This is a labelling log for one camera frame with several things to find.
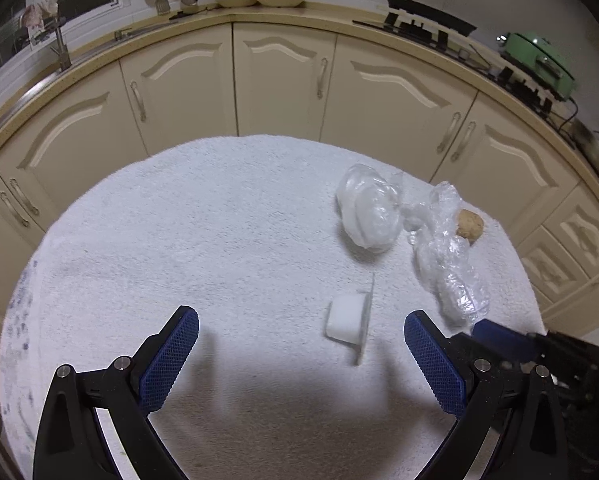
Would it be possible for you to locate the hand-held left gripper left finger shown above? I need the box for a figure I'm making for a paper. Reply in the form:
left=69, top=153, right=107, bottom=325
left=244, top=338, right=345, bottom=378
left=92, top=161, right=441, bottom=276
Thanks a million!
left=32, top=305, right=200, bottom=480

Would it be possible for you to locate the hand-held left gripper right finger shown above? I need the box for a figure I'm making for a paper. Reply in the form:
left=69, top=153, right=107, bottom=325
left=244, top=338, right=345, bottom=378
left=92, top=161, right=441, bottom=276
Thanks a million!
left=403, top=310, right=570, bottom=480

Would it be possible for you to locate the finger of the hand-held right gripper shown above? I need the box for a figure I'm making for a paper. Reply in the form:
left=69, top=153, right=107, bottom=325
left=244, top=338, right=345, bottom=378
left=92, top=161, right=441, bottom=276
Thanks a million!
left=472, top=318, right=550, bottom=363

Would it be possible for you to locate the white plastic pudding cup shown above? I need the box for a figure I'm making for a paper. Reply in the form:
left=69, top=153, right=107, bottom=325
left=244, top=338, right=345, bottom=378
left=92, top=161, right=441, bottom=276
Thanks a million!
left=324, top=272, right=376, bottom=367

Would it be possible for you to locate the clear plastic wrap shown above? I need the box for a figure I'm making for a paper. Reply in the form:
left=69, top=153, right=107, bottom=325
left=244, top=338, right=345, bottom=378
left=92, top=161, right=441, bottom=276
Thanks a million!
left=402, top=180, right=491, bottom=331

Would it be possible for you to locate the brown bread piece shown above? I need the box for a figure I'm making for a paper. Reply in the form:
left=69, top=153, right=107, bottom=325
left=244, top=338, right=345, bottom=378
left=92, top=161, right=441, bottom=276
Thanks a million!
left=454, top=209, right=485, bottom=246

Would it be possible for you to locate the white terry towel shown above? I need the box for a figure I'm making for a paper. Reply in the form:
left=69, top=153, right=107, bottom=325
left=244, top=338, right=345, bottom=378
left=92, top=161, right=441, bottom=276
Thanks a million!
left=0, top=134, right=547, bottom=480

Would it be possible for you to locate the crumpled white plastic bag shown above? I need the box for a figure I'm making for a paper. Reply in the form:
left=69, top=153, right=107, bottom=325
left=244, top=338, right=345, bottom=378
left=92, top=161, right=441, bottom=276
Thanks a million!
left=335, top=162, right=405, bottom=255

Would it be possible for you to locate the green cooking pot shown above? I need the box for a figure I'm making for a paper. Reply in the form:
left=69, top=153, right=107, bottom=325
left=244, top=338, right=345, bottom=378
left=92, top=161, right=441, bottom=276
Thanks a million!
left=497, top=30, right=579, bottom=101

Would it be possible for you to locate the steel kitchen faucet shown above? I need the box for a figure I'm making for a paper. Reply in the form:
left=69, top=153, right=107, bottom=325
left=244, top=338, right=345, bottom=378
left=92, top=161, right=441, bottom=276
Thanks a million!
left=32, top=15, right=72, bottom=71

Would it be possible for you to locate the black gas stove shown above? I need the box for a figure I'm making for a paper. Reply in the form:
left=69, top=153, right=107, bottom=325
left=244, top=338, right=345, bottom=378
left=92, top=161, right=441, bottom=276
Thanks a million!
left=352, top=0, right=567, bottom=113

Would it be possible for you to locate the pink dish cloth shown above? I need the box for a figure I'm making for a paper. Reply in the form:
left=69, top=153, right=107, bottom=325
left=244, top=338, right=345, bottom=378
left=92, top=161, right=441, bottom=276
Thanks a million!
left=19, top=0, right=60, bottom=28

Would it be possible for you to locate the black cable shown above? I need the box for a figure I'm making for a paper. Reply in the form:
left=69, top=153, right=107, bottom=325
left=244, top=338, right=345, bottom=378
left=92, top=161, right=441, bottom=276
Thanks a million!
left=554, top=97, right=599, bottom=146

